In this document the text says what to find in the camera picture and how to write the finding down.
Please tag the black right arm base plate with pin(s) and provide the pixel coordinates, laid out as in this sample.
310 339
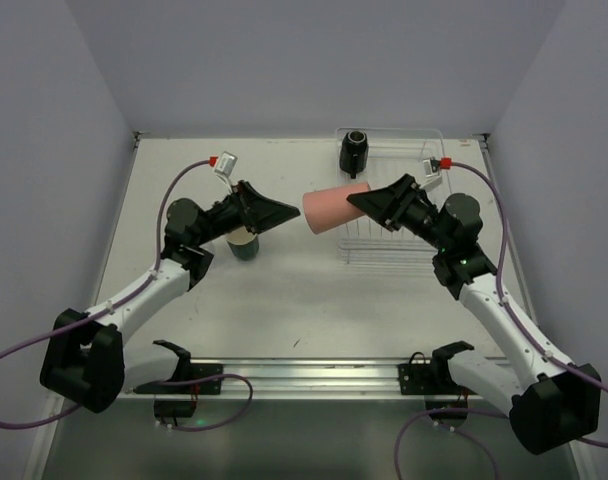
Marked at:
423 379

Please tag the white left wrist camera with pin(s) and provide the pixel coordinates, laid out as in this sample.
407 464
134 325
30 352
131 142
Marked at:
223 166

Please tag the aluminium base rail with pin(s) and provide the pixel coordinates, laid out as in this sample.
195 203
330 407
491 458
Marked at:
309 377

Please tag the teal mug white inside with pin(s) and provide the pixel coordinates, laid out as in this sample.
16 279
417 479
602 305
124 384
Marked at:
243 244

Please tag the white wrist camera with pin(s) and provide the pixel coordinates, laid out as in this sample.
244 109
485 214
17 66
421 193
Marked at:
431 167
223 166

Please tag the black controller box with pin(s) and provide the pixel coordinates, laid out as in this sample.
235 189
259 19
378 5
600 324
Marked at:
171 411
443 412

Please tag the black metal mug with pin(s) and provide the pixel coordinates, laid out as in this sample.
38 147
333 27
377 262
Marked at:
353 153

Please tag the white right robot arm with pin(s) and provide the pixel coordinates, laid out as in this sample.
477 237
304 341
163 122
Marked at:
548 400

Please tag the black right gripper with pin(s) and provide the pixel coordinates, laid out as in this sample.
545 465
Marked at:
403 201

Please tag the clear wire dish rack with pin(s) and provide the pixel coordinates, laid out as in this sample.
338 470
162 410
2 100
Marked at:
401 166

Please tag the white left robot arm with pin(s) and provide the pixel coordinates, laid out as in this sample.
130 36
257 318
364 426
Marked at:
107 327

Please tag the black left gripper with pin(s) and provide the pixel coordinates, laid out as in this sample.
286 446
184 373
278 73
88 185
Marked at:
244 204

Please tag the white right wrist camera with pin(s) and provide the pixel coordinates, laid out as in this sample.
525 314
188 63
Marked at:
431 167

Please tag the left black controller box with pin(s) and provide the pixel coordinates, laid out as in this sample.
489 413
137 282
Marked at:
171 411

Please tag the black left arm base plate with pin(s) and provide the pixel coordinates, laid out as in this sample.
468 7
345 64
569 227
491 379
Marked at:
204 377

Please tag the pink plastic cup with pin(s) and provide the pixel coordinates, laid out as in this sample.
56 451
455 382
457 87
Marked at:
329 208

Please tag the right black controller box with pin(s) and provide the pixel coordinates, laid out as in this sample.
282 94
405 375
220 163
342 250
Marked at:
443 412

